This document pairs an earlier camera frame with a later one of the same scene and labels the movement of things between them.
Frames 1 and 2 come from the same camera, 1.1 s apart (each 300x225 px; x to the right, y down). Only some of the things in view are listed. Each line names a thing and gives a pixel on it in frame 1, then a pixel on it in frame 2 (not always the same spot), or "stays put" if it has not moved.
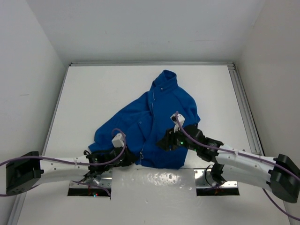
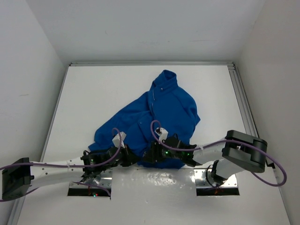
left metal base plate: [105, 180] stays put
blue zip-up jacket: [145, 122] stays put
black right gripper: [167, 141] → [152, 156]
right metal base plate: [203, 178] stays put
